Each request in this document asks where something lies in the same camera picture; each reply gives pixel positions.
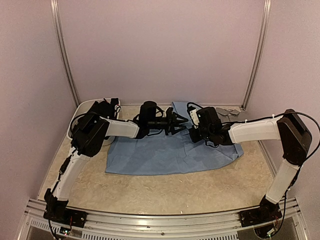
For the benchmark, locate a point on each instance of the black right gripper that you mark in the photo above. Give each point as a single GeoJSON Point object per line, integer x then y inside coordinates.
{"type": "Point", "coordinates": [194, 138]}

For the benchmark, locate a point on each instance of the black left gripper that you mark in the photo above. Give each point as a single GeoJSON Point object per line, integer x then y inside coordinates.
{"type": "Point", "coordinates": [175, 123]}

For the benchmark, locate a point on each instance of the light blue long sleeve shirt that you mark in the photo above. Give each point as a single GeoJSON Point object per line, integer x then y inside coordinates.
{"type": "Point", "coordinates": [160, 154]}

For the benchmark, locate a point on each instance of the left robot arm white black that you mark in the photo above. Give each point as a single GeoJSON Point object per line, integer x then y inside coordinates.
{"type": "Point", "coordinates": [88, 131]}

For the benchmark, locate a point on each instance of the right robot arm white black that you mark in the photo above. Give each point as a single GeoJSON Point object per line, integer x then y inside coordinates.
{"type": "Point", "coordinates": [287, 127]}

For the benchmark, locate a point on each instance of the folded grey button shirt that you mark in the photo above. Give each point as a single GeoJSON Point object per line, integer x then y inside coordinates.
{"type": "Point", "coordinates": [230, 115]}

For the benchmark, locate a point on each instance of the black garment in basket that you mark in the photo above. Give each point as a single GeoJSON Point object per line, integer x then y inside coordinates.
{"type": "Point", "coordinates": [105, 108]}

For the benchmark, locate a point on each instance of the white plastic laundry basket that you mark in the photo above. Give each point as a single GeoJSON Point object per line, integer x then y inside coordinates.
{"type": "Point", "coordinates": [82, 109]}

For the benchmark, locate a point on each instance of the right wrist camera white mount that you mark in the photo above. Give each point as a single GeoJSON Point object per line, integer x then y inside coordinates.
{"type": "Point", "coordinates": [192, 112]}

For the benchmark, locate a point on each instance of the front aluminium frame rail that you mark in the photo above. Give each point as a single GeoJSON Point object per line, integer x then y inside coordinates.
{"type": "Point", "coordinates": [106, 225]}

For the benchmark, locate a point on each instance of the right aluminium corner post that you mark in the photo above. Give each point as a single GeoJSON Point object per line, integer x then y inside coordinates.
{"type": "Point", "coordinates": [258, 54]}

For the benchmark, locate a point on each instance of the aluminium corner post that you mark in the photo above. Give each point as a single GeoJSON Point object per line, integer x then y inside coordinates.
{"type": "Point", "coordinates": [54, 4]}
{"type": "Point", "coordinates": [258, 54]}

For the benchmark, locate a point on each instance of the left aluminium corner post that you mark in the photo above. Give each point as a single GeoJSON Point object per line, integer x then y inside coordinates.
{"type": "Point", "coordinates": [54, 4]}

